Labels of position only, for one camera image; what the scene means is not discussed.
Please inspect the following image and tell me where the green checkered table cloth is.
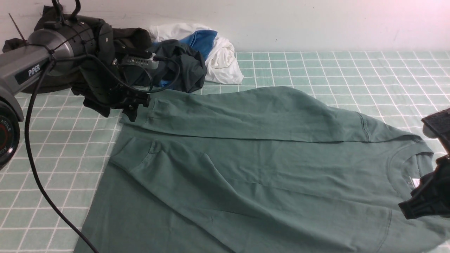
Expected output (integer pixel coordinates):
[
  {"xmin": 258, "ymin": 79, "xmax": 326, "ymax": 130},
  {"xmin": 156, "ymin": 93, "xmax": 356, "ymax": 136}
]
[{"xmin": 0, "ymin": 51, "xmax": 449, "ymax": 253}]

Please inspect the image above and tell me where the dark olive crumpled garment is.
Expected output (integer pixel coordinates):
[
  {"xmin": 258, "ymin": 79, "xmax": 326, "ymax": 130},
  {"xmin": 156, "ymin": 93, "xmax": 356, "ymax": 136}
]
[{"xmin": 3, "ymin": 5, "xmax": 153, "ymax": 94}]

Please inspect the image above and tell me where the blue crumpled garment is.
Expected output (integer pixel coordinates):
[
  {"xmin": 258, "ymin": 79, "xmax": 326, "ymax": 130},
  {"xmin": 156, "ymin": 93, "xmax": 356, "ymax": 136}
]
[{"xmin": 180, "ymin": 30, "xmax": 218, "ymax": 60}]

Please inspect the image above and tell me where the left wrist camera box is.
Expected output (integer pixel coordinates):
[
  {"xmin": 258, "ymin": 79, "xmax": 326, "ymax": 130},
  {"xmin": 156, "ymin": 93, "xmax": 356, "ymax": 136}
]
[{"xmin": 112, "ymin": 53, "xmax": 159, "ymax": 70}]

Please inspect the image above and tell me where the green long-sleeve top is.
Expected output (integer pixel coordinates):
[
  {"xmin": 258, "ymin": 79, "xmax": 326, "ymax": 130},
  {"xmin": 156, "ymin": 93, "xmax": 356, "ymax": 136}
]
[{"xmin": 82, "ymin": 86, "xmax": 449, "ymax": 253}]

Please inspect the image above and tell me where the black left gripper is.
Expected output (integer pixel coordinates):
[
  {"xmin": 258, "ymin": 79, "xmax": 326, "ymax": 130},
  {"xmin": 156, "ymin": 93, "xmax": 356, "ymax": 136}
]
[{"xmin": 72, "ymin": 23, "xmax": 150, "ymax": 122}]

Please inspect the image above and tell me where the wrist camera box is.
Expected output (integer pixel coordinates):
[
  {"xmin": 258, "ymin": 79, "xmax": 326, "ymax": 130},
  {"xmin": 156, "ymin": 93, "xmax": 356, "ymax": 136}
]
[
  {"xmin": 421, "ymin": 108, "xmax": 450, "ymax": 154},
  {"xmin": 112, "ymin": 53, "xmax": 159, "ymax": 70}
]

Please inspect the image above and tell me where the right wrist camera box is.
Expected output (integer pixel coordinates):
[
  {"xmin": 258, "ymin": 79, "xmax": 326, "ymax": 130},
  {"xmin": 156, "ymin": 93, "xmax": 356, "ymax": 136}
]
[{"xmin": 421, "ymin": 108, "xmax": 450, "ymax": 154}]

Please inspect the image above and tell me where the dark teal crumpled garment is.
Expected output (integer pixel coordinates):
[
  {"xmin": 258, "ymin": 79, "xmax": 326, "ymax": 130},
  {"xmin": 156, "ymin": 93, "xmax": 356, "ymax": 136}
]
[{"xmin": 118, "ymin": 40, "xmax": 208, "ymax": 94}]

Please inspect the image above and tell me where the white crumpled garment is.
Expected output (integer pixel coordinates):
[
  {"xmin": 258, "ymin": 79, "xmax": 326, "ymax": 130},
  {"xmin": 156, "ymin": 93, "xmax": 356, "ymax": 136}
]
[{"xmin": 148, "ymin": 23, "xmax": 244, "ymax": 85}]

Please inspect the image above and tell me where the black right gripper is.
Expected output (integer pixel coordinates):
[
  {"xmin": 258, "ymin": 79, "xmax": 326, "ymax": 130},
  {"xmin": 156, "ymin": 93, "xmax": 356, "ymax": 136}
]
[{"xmin": 398, "ymin": 155, "xmax": 450, "ymax": 220}]

